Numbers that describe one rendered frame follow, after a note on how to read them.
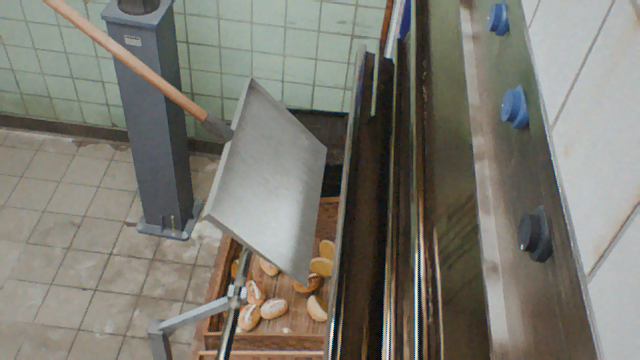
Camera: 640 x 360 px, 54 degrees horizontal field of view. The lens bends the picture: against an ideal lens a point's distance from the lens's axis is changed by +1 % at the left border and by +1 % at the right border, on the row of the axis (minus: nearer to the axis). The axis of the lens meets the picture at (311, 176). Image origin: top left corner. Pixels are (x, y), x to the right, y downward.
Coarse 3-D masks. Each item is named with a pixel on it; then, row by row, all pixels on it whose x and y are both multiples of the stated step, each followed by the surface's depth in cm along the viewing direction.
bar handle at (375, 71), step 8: (376, 48) 170; (376, 56) 167; (376, 64) 165; (376, 72) 162; (376, 80) 160; (376, 88) 157; (376, 96) 155; (376, 104) 153; (376, 112) 151; (368, 120) 154
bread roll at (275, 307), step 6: (270, 300) 208; (276, 300) 208; (282, 300) 209; (264, 306) 207; (270, 306) 207; (276, 306) 207; (282, 306) 208; (264, 312) 207; (270, 312) 206; (276, 312) 207; (282, 312) 209; (270, 318) 208
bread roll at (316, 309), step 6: (312, 300) 209; (318, 300) 210; (312, 306) 207; (318, 306) 207; (324, 306) 210; (312, 312) 207; (318, 312) 206; (324, 312) 206; (312, 318) 208; (318, 318) 206; (324, 318) 206
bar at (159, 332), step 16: (240, 256) 156; (240, 272) 152; (240, 288) 149; (208, 304) 155; (224, 304) 151; (240, 304) 146; (160, 320) 166; (176, 320) 161; (192, 320) 159; (160, 336) 164; (224, 336) 140; (160, 352) 171; (224, 352) 137
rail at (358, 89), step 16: (352, 112) 156; (352, 128) 151; (352, 144) 147; (352, 160) 143; (352, 176) 140; (352, 192) 137; (336, 272) 122; (336, 288) 119; (336, 304) 116; (336, 320) 114; (336, 336) 112; (336, 352) 110
